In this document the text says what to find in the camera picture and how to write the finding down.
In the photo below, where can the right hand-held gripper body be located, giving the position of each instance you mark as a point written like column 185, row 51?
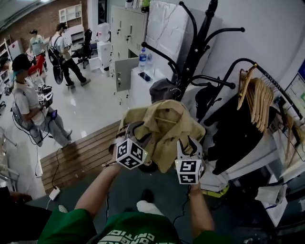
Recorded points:
column 189, row 172

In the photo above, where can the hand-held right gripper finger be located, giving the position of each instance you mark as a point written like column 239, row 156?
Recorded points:
column 180, row 147
column 196, row 145

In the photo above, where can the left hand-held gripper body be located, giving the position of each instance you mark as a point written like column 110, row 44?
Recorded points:
column 130, row 154

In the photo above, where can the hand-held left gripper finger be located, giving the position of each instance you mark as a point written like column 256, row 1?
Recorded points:
column 145, row 141
column 129, row 127

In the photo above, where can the khaki shirt clothing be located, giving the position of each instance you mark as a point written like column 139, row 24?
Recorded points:
column 166, row 138

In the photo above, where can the wooden clothes hanger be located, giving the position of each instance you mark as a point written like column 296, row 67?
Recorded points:
column 166, row 121

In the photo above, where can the black metal coat rack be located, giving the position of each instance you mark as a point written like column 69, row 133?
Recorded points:
column 202, row 38

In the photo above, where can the person's left forearm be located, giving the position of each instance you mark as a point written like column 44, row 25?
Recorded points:
column 97, row 190

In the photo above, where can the person's right forearm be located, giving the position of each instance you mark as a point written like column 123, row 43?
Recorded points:
column 202, row 209

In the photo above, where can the white low cabinet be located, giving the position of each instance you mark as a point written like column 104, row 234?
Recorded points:
column 143, row 90

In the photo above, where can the black hanging garment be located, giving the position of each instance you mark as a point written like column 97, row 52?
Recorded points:
column 238, row 133

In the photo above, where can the person's black shoe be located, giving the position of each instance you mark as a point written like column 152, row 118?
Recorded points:
column 147, row 195

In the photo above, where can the black cap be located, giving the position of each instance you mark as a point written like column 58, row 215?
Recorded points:
column 205, row 100

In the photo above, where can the grey hat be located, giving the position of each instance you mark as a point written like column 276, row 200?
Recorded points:
column 162, row 90

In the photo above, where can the wooden slatted platform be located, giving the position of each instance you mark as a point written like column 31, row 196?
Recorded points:
column 78, row 157

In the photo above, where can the grey locker door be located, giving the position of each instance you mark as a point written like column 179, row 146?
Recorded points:
column 122, row 75

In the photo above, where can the black smartphone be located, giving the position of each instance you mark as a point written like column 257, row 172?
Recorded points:
column 144, row 76

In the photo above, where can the person's white trouser leg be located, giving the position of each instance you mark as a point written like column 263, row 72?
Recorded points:
column 149, row 207

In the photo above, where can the clear plastic water bottle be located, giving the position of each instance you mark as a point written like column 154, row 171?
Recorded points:
column 142, row 59

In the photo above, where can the person's green printed T-shirt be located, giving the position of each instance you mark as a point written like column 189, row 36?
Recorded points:
column 133, row 228

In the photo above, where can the row of wooden hangers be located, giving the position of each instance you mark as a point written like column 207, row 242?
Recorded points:
column 258, row 104

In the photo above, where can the white water dispenser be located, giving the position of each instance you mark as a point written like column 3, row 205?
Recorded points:
column 104, row 47

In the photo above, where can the white plastic bag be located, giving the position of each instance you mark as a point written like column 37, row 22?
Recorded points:
column 271, row 194

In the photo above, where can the white power adapter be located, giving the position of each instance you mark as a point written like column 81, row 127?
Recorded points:
column 54, row 193

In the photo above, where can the black office chair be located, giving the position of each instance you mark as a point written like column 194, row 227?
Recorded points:
column 84, row 50

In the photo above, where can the pale wooden hanger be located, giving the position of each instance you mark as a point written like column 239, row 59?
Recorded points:
column 289, row 133

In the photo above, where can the grey metal locker cabinet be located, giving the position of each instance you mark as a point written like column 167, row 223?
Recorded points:
column 126, row 31

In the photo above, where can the red chair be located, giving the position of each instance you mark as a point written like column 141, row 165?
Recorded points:
column 38, row 65

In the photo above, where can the computer monitor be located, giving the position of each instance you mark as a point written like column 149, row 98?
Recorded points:
column 296, row 89

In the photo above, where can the white open shelf unit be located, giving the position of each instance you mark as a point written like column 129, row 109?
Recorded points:
column 70, row 14

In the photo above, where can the black clothes rail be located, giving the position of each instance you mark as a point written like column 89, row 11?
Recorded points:
column 267, row 72

